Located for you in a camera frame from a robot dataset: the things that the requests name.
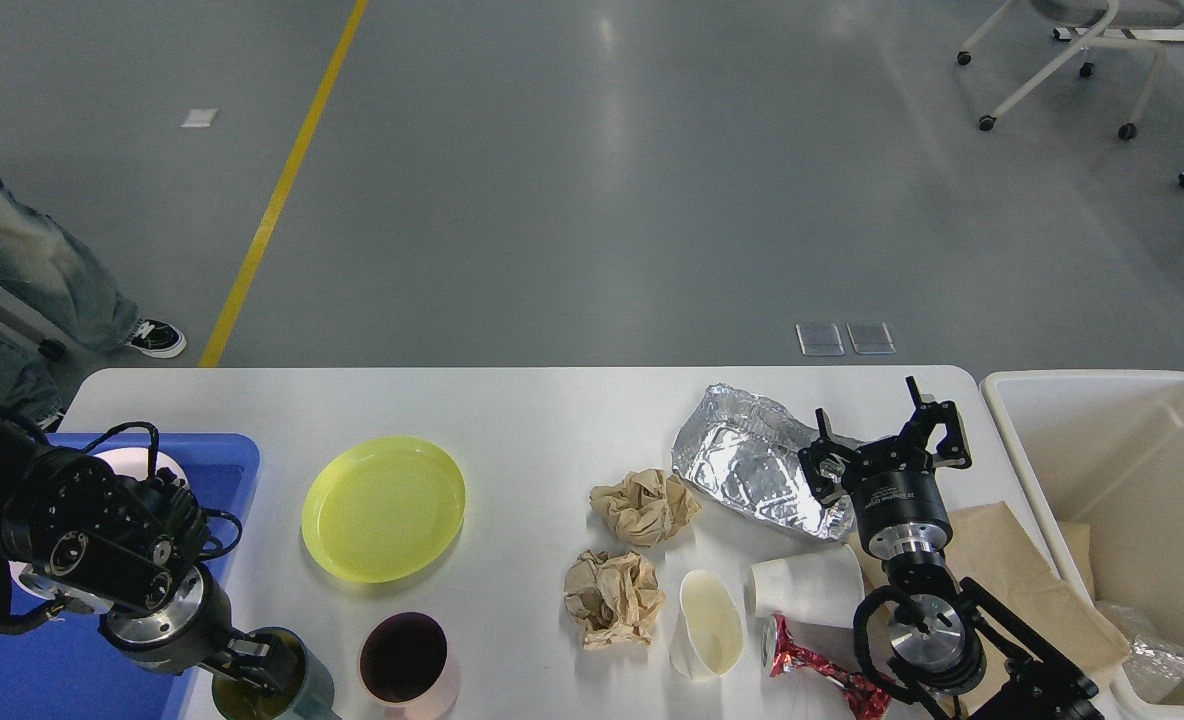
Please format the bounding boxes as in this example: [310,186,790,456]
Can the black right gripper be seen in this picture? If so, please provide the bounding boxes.
[798,375,973,559]

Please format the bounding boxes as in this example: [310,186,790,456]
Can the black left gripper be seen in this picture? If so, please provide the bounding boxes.
[99,566,303,696]

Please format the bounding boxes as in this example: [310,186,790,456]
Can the teal mug yellow inside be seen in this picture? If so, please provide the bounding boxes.
[211,626,339,719]

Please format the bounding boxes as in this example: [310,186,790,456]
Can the pink cup dark inside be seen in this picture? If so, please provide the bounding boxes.
[358,612,461,719]

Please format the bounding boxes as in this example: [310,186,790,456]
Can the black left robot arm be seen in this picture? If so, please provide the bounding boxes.
[0,414,307,694]

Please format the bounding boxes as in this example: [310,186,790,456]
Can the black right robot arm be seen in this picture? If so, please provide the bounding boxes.
[797,377,1101,719]

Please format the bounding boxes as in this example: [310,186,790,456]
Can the brown paper bag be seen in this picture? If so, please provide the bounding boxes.
[845,501,1133,716]

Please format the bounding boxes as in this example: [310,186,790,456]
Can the white paper cup lying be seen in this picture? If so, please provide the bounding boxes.
[746,544,866,628]

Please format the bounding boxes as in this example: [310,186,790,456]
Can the right floor socket plate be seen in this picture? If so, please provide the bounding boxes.
[845,322,897,355]

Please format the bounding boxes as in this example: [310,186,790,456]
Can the floor socket plate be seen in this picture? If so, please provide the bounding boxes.
[845,322,897,355]
[796,322,845,356]

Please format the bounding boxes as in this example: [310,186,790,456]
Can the left floor socket plate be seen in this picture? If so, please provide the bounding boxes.
[796,322,845,356]

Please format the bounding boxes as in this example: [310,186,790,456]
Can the crumpled aluminium foil tray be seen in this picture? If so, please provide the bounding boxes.
[671,384,854,541]

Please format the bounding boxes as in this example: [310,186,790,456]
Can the yellow plastic plate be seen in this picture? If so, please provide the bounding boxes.
[300,436,466,583]

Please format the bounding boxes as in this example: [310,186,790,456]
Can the brown paper in bin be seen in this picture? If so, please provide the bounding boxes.
[1055,520,1098,600]

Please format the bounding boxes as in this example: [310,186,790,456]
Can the blue plastic tray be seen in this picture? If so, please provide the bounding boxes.
[0,433,260,719]

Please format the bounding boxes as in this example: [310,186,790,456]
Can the red foil wrapper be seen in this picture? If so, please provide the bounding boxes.
[762,612,892,719]

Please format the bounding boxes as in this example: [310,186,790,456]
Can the white pink plate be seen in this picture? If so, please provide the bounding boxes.
[4,446,210,613]

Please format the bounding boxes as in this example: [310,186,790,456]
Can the crumpled brown paper upper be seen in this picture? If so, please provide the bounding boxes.
[588,469,701,547]

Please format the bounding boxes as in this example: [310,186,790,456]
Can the crumpled brown paper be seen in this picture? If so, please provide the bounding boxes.
[588,469,701,547]
[564,549,665,650]

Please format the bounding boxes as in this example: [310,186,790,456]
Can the cream paper cup open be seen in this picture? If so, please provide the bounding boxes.
[669,570,744,682]

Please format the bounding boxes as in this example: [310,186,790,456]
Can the white waste bin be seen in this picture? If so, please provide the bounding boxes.
[982,369,1184,719]

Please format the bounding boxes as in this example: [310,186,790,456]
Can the crumpled brown paper lower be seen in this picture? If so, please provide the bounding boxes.
[564,549,665,650]

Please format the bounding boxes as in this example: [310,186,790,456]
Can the foil scrap in bin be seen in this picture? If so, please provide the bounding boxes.
[1095,600,1184,705]

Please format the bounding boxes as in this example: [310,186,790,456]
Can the person in jeans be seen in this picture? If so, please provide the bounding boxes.
[0,176,188,430]

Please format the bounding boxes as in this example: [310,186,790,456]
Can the white rolling chair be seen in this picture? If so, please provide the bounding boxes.
[977,1,1184,141]

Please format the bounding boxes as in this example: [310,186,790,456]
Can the white paper on floor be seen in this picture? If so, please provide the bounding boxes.
[180,108,220,129]

